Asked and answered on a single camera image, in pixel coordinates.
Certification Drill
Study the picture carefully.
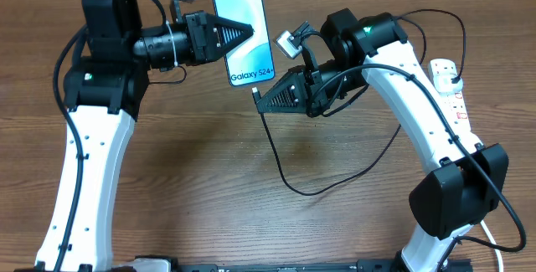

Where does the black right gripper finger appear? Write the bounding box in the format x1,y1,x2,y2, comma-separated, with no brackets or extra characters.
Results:
255,91,305,114
261,65,306,101

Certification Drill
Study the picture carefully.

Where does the blue Samsung Galaxy smartphone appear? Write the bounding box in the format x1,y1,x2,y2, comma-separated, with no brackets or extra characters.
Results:
213,0,276,87

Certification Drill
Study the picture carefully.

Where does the white power strip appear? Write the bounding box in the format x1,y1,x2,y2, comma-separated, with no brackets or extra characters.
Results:
427,58,472,133

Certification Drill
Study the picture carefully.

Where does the white charger plug adapter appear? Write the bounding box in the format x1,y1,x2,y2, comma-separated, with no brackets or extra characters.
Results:
432,74,463,96

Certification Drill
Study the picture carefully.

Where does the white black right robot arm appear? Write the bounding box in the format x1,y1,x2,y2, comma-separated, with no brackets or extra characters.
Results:
253,9,509,271

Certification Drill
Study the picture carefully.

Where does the black charger cable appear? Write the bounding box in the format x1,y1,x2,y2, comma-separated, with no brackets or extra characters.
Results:
250,8,467,197

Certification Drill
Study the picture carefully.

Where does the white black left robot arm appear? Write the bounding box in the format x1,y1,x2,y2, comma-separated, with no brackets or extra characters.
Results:
33,0,254,271

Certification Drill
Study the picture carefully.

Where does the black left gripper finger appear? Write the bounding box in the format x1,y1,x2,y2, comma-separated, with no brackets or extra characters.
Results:
205,28,254,62
206,13,254,33

